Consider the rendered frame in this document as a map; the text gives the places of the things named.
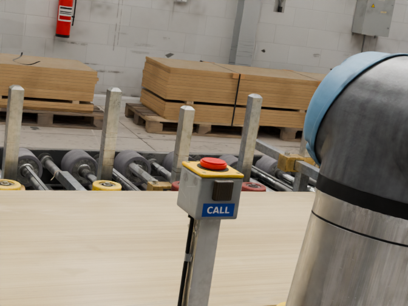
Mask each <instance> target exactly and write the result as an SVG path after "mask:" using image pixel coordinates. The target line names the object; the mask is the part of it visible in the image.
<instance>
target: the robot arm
mask: <svg viewBox="0 0 408 306"><path fill-rule="evenodd" d="M304 139H305V140H306V141H307V142H308V143H307V144H306V149H307V151H308V153H309V155H310V157H311V158H312V159H313V160H314V162H315V163H316V164H317V165H318V166H320V169H319V174H318V178H317V181H316V185H315V187H314V191H315V194H316V196H315V199H314V203H313V207H312V210H311V214H310V218H309V221H308V225H307V229H306V232H305V236H304V239H303V243H302V246H301V250H300V253H299V257H298V260H297V264H296V268H295V271H294V275H293V279H292V282H291V286H290V290H289V293H288V297H287V301H286V304H285V306H408V54H407V53H382V52H362V53H358V54H356V55H353V56H351V57H349V58H347V59H345V60H344V61H343V62H342V63H341V65H340V66H336V67H334V68H333V69H332V70H331V71H330V72H329V73H328V74H327V75H326V77H325V78H324V79H323V80H322V82H321V83H320V85H319V86H318V88H317V89H316V91H315V93H314V95H313V97H312V99H311V101H310V104H309V106H308V109H307V113H306V116H305V123H304Z"/></svg>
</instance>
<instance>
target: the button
mask: <svg viewBox="0 0 408 306"><path fill-rule="evenodd" d="M200 164H201V166H202V167H204V168H206V169H212V170H224V169H225V168H226V167H227V163H226V161H224V160H221V159H219V158H212V157H205V158H202V159H201V160H200Z"/></svg>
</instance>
